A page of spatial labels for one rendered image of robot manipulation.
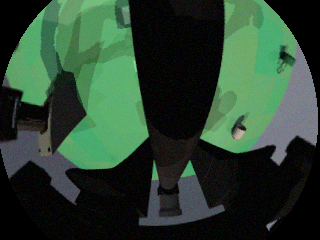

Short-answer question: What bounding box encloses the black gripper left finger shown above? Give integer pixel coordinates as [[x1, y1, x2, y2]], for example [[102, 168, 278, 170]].
[[65, 137, 155, 219]]

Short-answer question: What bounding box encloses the tan post with cap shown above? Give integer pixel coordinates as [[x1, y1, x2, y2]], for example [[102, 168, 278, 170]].
[[159, 193, 183, 217]]

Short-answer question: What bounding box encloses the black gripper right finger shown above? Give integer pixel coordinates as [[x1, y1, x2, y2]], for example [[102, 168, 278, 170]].
[[191, 139, 276, 209]]

